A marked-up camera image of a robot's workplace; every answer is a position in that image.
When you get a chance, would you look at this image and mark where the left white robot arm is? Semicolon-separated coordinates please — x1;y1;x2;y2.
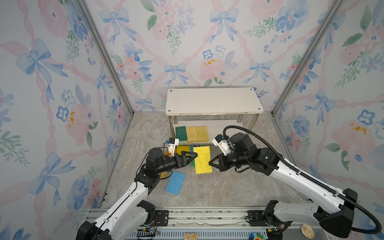
76;148;198;240

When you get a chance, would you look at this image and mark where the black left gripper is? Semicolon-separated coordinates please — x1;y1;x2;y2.
155;152;196;176

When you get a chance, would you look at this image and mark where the blue sponge front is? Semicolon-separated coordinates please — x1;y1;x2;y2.
166;172;186;195

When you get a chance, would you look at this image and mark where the dark green scouring sponge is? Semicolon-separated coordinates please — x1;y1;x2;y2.
175;126;188;142

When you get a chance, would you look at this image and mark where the black corrugated cable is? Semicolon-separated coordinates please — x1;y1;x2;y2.
222;125;382;235

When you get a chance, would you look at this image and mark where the white two-tier metal shelf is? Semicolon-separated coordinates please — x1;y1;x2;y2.
166;88;264;145

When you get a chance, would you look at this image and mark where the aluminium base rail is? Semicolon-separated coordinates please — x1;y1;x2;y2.
126;207;273;240

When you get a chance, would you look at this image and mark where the bright yellow porous sponge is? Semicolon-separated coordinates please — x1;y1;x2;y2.
194;146;213;175

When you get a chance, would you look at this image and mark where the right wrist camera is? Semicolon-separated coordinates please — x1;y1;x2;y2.
212;134;233;156

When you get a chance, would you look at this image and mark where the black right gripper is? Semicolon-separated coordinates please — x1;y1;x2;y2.
207;153;250;173

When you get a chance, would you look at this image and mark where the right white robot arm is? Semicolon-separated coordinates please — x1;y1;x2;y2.
209;133;358;238

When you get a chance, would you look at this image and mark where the round wooden disc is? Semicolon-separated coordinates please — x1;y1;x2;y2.
301;224;315;240

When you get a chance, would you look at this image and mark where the small yellow sponge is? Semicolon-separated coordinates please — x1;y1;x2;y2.
177;146;191;155

